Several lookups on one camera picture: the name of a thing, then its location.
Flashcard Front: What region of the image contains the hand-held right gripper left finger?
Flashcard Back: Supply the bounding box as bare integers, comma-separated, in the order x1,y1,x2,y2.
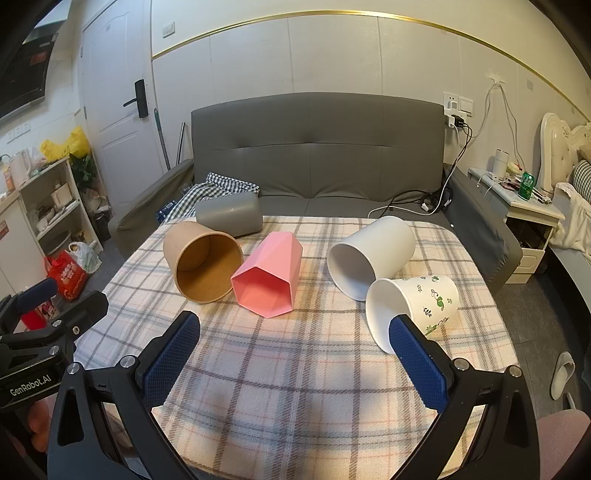
46,310,201,480

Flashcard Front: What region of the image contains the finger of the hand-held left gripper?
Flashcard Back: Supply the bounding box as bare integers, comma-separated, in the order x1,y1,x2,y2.
0,278,59,330
0,291,110,358

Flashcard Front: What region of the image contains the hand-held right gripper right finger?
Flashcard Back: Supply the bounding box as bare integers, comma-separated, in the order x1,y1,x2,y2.
388,315,541,480

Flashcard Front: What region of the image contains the white cup with green print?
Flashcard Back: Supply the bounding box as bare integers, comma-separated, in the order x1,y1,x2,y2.
366,274,460,355

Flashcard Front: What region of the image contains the brown paper cup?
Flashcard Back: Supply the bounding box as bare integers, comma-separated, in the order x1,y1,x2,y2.
163,220,244,305

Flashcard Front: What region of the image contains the plain white cup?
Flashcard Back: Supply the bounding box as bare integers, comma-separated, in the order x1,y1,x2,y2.
327,215,416,302

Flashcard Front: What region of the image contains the pink hexagonal cup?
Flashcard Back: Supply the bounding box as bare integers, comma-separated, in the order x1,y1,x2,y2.
230,232,304,319

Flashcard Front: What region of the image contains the gray cup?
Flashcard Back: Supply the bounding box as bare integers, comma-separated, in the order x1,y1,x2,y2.
195,191,264,238

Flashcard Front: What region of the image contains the person's left hand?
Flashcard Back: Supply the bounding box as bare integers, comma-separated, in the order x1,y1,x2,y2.
18,399,54,455

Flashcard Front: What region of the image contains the red cartoon bag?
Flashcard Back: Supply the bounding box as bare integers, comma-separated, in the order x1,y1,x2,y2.
21,298,61,330

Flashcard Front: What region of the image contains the red shopping bag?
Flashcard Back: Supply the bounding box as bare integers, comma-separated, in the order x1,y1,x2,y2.
45,251,88,302

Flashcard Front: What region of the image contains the white plastic bag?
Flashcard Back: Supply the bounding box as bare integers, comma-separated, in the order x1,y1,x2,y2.
69,241,102,274

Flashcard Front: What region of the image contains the black bin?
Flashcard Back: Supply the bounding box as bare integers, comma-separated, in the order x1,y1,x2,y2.
93,210,112,241

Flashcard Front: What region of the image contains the plaid tablecloth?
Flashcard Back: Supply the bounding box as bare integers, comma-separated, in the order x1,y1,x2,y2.
74,215,520,480

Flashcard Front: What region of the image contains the white shelf unit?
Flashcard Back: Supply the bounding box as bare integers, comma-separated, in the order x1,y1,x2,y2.
18,157,102,259

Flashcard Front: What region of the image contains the white kettle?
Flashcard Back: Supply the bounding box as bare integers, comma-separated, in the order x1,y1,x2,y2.
8,151,34,188

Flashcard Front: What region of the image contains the green plant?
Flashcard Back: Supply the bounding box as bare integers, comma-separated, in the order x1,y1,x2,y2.
69,154,99,197

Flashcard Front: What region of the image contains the white slipper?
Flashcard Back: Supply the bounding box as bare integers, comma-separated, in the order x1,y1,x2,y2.
550,351,577,401

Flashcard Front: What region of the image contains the yellow plastic bag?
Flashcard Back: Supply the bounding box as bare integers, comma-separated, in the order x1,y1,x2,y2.
41,127,90,162

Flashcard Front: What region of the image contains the white door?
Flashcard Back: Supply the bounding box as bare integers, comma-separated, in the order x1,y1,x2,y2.
78,0,162,222

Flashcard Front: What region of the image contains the pink cloth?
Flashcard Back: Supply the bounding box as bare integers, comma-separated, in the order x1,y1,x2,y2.
538,410,591,480

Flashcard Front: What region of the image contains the checked cloth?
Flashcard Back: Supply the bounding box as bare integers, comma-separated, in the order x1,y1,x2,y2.
159,172,262,227

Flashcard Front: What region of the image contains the white nightstand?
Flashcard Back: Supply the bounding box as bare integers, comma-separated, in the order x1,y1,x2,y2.
468,166,566,284

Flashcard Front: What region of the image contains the white bedding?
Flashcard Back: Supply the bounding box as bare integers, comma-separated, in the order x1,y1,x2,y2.
549,182,591,264

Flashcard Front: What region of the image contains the gray sofa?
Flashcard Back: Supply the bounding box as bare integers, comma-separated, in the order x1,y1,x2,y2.
115,92,525,296

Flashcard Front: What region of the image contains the checked pillow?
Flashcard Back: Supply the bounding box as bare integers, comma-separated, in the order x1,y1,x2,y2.
573,159,591,204

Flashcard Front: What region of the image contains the cream bed headboard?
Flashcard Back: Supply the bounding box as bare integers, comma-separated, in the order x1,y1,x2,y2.
540,112,591,195

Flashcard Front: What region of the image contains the black cable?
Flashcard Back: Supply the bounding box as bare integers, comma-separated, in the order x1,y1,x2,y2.
368,122,474,220

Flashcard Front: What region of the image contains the mop handle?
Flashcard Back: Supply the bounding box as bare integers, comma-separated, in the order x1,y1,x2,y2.
154,107,171,171

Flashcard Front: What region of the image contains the black door lock handle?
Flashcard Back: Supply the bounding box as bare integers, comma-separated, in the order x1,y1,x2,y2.
123,79,151,118

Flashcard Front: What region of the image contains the white cable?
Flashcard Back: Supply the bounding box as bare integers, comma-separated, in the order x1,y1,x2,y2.
431,80,525,215

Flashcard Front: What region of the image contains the white wall socket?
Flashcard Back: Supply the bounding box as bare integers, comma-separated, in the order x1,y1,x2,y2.
443,92,475,116

